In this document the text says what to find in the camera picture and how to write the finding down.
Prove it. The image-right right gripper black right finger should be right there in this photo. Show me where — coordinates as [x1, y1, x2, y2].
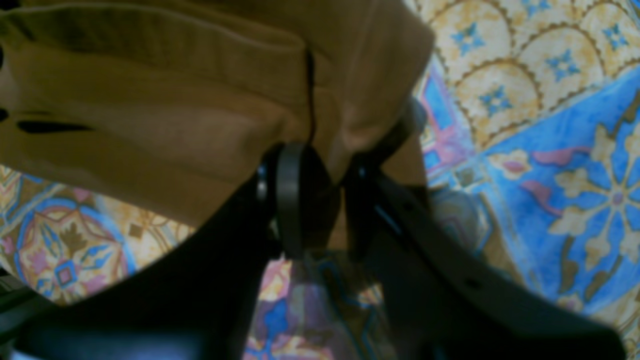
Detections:
[343, 100, 626, 360]

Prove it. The patterned tablecloth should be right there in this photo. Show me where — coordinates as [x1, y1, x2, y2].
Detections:
[1, 0, 640, 360]

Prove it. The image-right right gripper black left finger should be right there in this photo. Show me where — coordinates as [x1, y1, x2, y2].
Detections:
[10, 143, 339, 360]

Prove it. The brown t-shirt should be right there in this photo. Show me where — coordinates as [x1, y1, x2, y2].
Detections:
[1, 0, 434, 227]

